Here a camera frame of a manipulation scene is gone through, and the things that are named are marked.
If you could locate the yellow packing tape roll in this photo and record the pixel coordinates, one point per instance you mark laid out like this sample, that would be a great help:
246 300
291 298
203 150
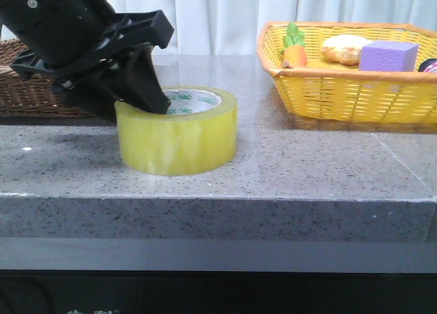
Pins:
197 134

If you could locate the dark cabinet under counter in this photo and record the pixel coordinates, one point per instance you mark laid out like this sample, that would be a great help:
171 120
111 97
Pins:
68 275

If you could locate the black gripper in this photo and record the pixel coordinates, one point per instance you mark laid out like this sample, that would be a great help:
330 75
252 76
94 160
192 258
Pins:
82 44

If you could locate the brown wicker basket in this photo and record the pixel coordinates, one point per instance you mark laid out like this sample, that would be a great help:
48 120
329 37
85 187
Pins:
33 97

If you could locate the purple foam block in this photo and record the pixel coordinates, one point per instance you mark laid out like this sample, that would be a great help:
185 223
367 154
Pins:
388 56

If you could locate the bread roll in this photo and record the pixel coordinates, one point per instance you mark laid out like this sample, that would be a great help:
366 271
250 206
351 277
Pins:
345 49

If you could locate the white curtain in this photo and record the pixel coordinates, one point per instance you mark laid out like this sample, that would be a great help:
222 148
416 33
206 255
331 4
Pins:
231 27

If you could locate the yellow woven basket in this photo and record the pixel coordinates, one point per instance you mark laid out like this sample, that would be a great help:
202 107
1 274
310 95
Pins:
323 90

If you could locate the toy carrot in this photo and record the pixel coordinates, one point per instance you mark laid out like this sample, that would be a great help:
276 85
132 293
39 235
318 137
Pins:
294 54

